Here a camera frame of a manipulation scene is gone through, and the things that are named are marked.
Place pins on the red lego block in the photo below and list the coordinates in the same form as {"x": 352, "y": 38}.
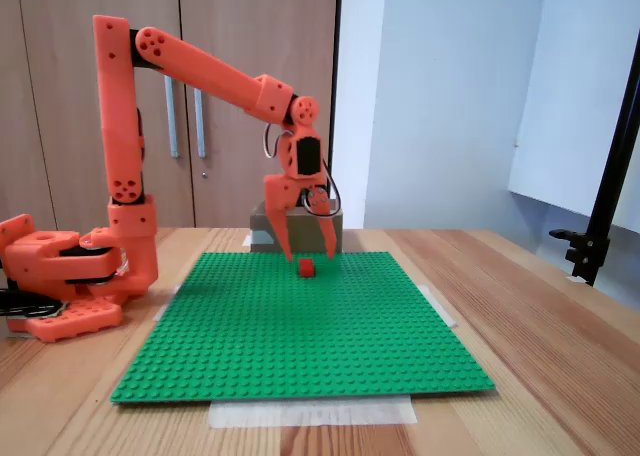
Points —
{"x": 306, "y": 268}

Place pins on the open cardboard box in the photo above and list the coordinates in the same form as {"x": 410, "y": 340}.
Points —
{"x": 310, "y": 236}

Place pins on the green lego baseplate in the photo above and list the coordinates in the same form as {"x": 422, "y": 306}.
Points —
{"x": 300, "y": 336}

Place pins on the brown wooden cabinet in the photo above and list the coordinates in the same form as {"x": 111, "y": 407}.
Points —
{"x": 250, "y": 36}

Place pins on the wide masking tape strip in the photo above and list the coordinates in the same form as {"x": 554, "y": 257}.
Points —
{"x": 310, "y": 415}

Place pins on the small white tape piece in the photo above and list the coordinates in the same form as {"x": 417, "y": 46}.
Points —
{"x": 575, "y": 279}

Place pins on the black base clamp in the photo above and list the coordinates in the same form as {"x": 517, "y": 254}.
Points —
{"x": 25, "y": 303}

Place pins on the white wall panel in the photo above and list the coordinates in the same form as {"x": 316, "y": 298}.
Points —
{"x": 565, "y": 101}

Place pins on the black camera stand with clamp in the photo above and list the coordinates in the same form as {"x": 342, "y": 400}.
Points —
{"x": 614, "y": 176}

